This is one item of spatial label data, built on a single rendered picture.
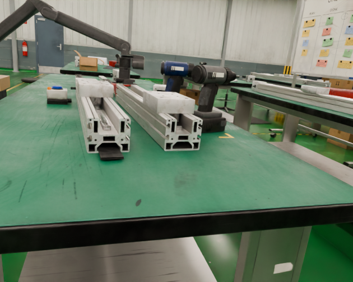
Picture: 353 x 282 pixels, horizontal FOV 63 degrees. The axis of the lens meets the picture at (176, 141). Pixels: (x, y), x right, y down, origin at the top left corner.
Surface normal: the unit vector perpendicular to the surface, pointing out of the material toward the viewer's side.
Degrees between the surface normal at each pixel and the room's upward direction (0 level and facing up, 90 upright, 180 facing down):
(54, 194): 0
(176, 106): 90
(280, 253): 90
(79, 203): 0
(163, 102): 90
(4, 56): 90
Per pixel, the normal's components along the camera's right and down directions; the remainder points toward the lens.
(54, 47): 0.27, 0.29
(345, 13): -0.96, -0.01
